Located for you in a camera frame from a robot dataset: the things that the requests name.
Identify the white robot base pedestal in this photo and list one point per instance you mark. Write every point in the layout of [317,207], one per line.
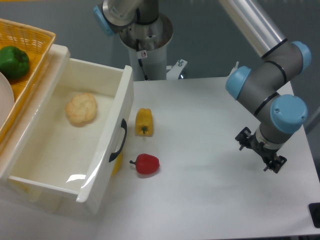
[147,48]

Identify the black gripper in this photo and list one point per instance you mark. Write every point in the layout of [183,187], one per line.
[267,150]

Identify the white bracket behind table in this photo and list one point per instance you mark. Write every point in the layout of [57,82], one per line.
[235,67]

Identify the red bell pepper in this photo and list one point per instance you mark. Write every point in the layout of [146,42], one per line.
[146,164]

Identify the yellow bell pepper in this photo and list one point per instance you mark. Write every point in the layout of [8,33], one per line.
[144,124]

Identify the green bell pepper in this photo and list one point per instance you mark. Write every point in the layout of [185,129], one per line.
[14,62]

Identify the white metal mounting bracket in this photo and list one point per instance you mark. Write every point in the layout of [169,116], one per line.
[175,72]

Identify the yellow woven basket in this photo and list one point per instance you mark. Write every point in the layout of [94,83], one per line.
[36,43]

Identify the white top drawer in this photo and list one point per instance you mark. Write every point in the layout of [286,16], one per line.
[67,130]

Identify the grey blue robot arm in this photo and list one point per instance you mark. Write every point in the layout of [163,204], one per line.
[280,116]

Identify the yellow banana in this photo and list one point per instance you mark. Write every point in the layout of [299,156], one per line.
[117,164]

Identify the round bread roll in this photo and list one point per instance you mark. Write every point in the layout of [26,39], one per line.
[81,109]

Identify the black object at table edge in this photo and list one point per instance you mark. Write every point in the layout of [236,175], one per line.
[314,209]

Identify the white plate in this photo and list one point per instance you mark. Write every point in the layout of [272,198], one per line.
[7,99]

